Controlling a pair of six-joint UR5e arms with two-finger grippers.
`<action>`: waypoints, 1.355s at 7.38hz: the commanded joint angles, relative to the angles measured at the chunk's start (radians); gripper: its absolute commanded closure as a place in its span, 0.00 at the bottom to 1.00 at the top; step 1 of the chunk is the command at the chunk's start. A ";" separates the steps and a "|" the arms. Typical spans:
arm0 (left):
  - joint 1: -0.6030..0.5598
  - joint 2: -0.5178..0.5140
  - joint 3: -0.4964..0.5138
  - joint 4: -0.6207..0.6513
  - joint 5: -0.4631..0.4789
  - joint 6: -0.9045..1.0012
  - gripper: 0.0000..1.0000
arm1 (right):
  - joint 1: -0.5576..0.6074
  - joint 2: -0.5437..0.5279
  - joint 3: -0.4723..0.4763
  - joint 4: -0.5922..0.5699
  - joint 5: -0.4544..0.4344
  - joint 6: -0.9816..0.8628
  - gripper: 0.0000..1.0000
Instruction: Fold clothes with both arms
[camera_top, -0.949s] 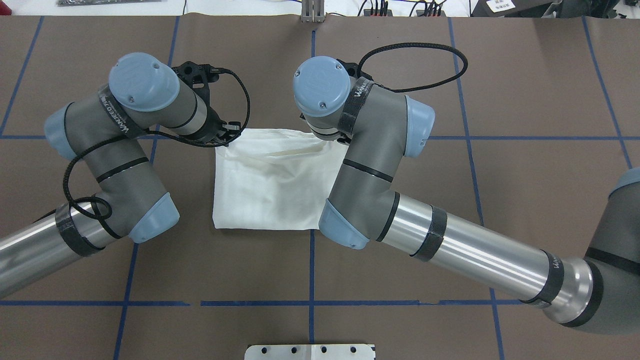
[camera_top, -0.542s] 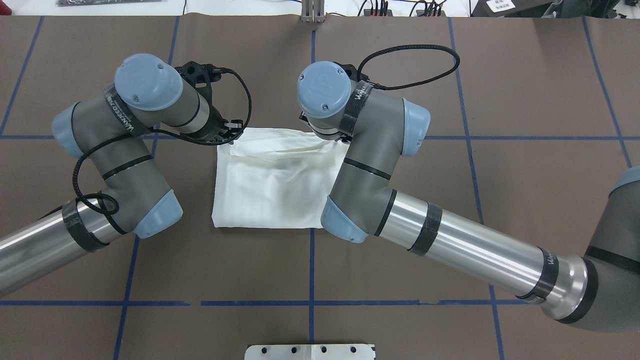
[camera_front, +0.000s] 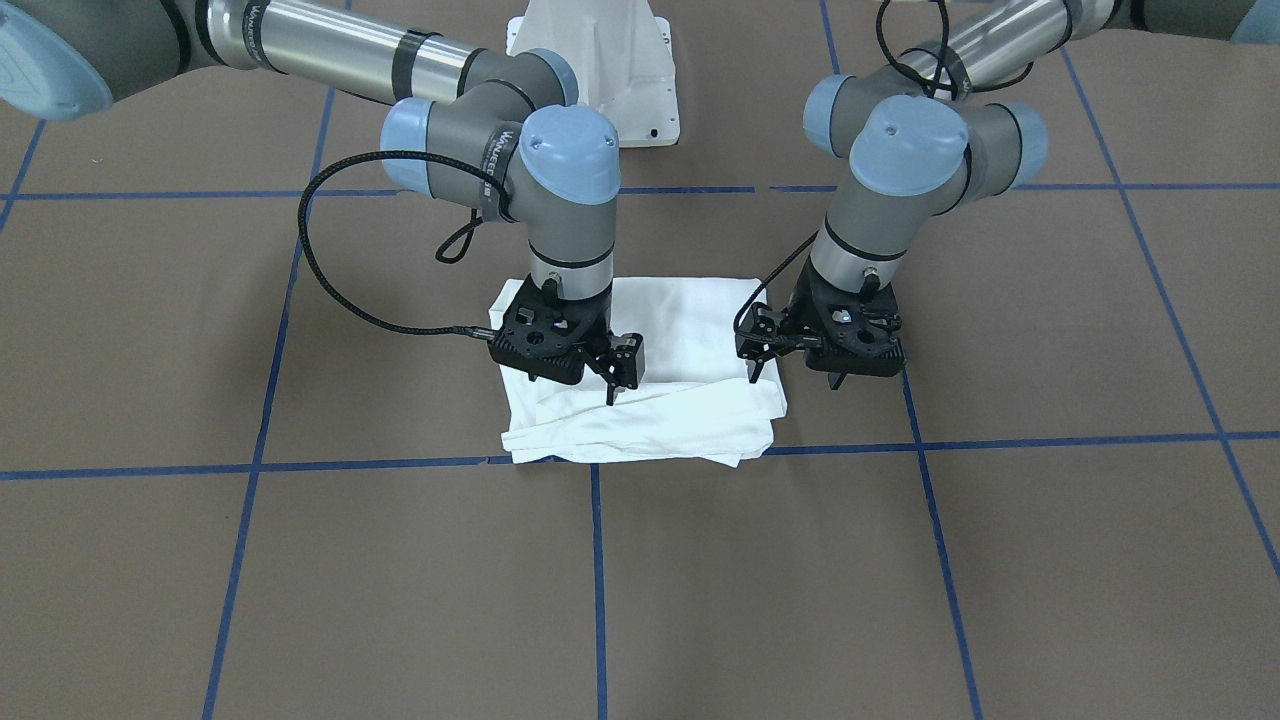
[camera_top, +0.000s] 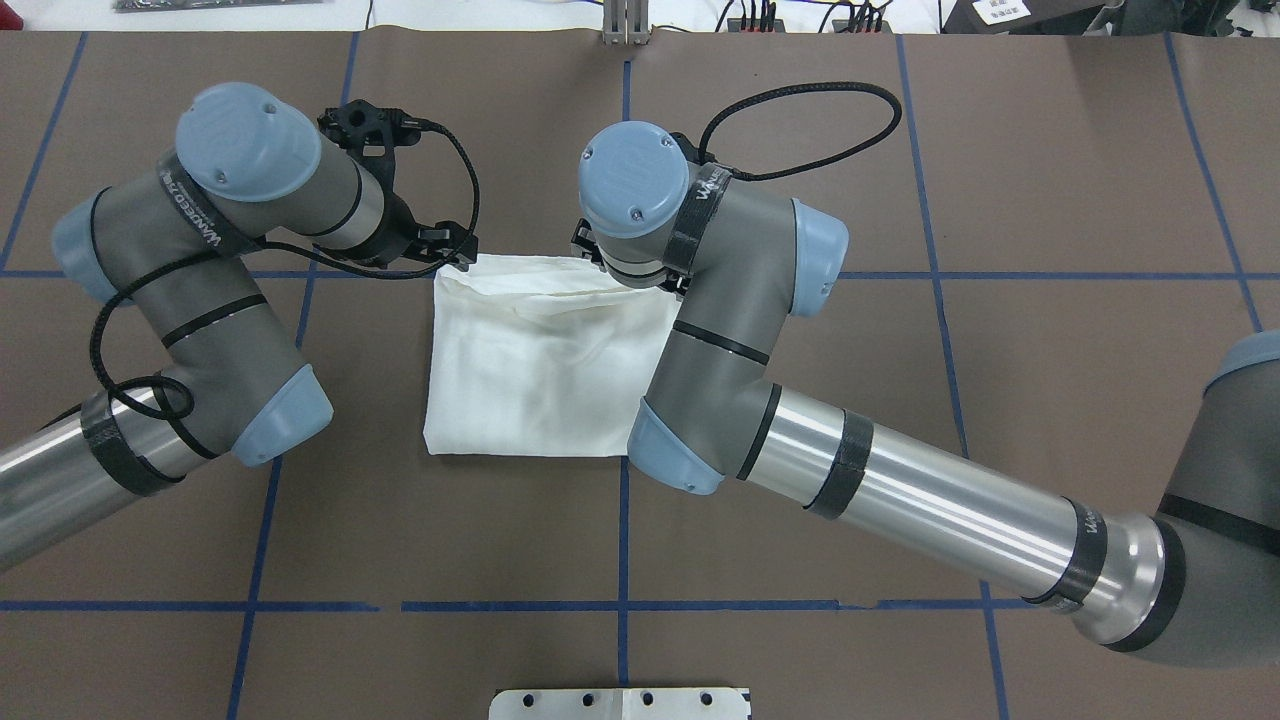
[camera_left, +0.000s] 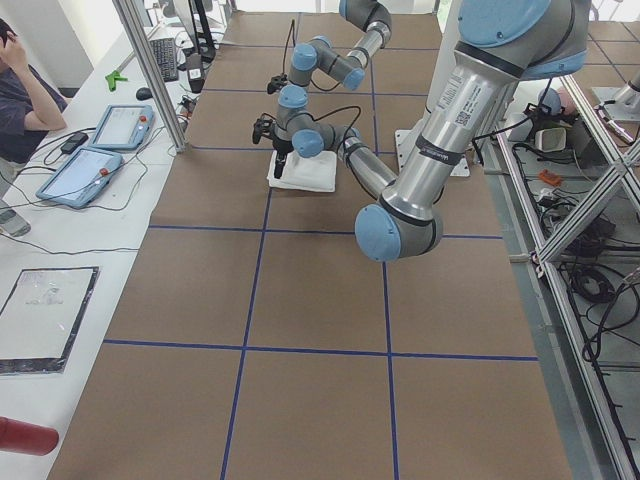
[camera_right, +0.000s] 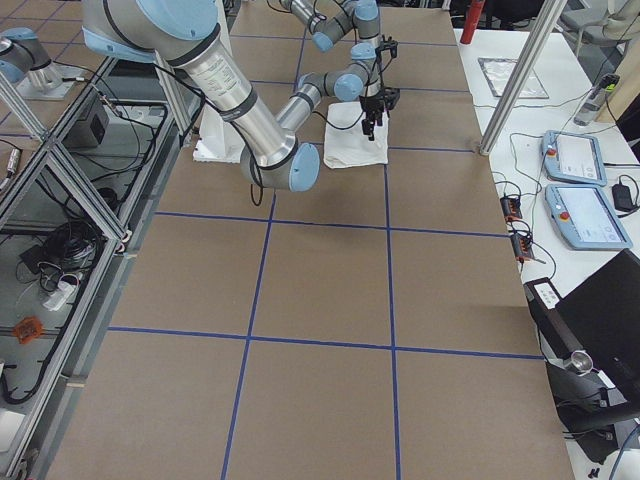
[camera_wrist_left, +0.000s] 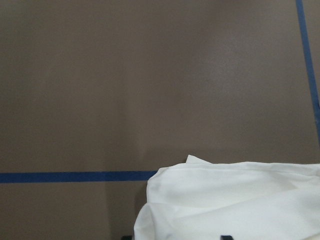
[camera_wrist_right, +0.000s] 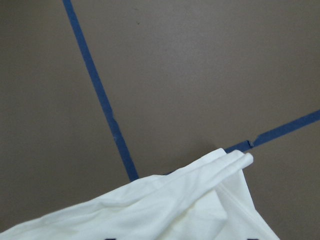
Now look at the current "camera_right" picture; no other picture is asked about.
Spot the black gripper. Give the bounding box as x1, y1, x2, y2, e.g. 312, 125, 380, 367
359, 92, 386, 141

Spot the white long-sleeve printed shirt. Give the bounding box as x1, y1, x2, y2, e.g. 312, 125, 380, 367
323, 102, 389, 169

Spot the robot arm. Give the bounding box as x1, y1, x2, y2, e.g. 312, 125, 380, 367
82, 1, 396, 192
279, 0, 382, 52

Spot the black framed white board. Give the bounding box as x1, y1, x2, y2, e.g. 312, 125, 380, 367
478, 57, 549, 99

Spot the red cylinder bottle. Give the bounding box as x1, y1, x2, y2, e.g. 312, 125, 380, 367
460, 0, 485, 45

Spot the blue teach pendant far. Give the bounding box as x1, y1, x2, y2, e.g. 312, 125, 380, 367
541, 130, 607, 186

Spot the blue teach pendant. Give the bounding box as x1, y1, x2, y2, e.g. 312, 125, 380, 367
541, 130, 607, 186
544, 184, 633, 251

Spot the blue teach pendant near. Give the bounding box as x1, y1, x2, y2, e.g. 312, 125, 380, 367
544, 184, 633, 251

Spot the black power adapter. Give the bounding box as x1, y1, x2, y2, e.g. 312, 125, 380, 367
612, 183, 636, 213

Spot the black laptop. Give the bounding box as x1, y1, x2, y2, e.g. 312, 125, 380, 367
523, 248, 640, 466

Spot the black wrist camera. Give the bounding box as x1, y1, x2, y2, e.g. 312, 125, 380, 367
382, 87, 401, 111
376, 35, 398, 62

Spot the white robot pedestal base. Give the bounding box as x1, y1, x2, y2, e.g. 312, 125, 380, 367
193, 105, 245, 164

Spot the grey aluminium frame post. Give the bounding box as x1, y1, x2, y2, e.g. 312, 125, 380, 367
479, 0, 567, 156

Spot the aluminium frame rack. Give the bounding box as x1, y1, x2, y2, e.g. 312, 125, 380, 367
1, 59, 200, 479

